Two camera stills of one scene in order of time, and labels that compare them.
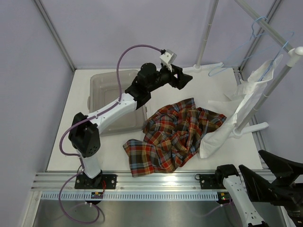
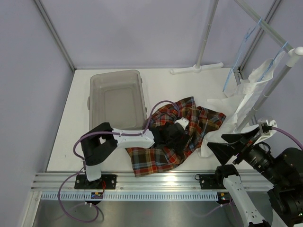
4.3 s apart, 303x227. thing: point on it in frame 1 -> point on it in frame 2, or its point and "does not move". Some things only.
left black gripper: [181, 79] -> [178, 145]
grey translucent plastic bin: [104, 91] does not move
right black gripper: [289, 193] -> [224, 151]
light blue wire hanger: [291, 33] -> [269, 68]
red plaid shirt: [172, 133] does not move
